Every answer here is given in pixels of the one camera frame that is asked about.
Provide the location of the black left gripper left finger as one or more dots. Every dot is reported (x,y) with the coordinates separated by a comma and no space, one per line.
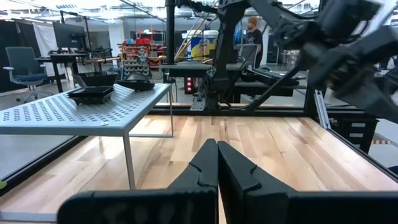
(199,180)

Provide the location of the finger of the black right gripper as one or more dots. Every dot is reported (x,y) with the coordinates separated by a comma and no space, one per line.
(379,93)

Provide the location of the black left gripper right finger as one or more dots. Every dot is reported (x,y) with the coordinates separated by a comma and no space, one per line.
(242,186)

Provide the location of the black teardrop shaped plate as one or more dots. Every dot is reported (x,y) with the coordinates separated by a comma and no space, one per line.
(135,82)
(136,89)

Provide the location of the black square footed plate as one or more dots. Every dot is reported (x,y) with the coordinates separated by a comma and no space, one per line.
(90,100)
(90,91)

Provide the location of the black deep square bowl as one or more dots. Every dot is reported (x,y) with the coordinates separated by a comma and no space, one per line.
(96,79)

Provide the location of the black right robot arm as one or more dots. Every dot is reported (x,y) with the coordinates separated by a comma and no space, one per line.
(225,56)

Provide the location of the black drawer cabinet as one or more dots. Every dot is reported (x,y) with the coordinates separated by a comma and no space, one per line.
(354,133)

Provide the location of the silver aluminium bar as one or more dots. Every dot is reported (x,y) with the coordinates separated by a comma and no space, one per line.
(321,109)

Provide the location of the person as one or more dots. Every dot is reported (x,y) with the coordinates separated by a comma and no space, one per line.
(255,37)

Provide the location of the grey mesh chair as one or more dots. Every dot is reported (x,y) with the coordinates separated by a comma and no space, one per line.
(247,54)

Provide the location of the black computer red lights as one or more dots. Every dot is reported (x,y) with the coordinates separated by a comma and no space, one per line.
(188,84)

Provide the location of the dark grey side table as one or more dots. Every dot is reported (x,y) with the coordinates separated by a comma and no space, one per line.
(186,69)

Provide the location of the white blue yellow barrel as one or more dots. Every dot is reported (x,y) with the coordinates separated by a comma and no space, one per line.
(203,43)

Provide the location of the shelf with red bins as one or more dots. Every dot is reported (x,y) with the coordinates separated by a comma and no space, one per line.
(140,49)

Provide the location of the grey perforated metal shelf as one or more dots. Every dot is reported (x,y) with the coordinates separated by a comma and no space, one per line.
(62,115)

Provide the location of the black vertical pole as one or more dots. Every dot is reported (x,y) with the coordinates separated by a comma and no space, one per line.
(170,31)

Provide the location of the brown tube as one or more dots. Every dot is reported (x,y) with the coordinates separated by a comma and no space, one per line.
(101,60)

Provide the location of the black desk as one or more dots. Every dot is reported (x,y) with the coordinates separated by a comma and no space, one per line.
(62,57)

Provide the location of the black computer monitor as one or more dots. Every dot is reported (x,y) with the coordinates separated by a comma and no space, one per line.
(68,35)

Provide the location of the grey green office chair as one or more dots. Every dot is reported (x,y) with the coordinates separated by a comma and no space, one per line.
(25,68)

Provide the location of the black table frame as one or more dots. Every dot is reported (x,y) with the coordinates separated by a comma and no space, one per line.
(186,112)

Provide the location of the silver mounting bracket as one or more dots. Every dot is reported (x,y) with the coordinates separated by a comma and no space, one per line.
(198,104)

